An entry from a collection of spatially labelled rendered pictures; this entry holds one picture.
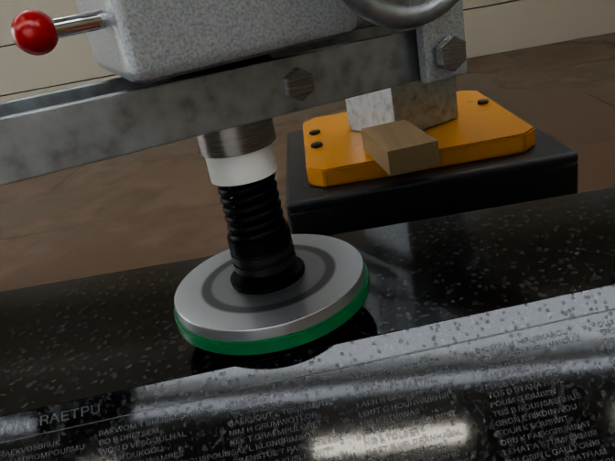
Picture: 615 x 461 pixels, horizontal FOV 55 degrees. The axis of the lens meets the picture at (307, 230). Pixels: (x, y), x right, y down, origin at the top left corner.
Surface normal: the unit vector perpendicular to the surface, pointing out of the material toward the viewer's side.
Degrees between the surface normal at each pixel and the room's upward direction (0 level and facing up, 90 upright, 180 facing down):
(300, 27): 90
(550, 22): 90
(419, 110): 90
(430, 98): 90
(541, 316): 45
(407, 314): 0
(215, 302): 0
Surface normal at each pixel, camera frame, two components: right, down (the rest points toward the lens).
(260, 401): -0.05, -0.36
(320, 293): -0.18, -0.90
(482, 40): -0.02, 0.40
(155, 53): 0.43, 0.29
